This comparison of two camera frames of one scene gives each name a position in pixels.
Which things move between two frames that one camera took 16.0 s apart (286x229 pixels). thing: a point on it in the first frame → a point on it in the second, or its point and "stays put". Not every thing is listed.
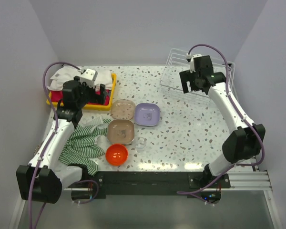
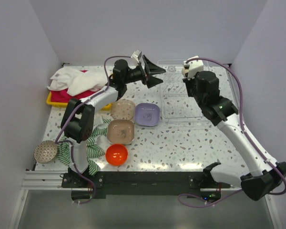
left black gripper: (83, 85) → (152, 81)
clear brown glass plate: (123, 109) stays put
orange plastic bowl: (116, 154) stays put
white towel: (67, 74) stays put
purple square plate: (147, 114) stays put
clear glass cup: (140, 142) → (171, 68)
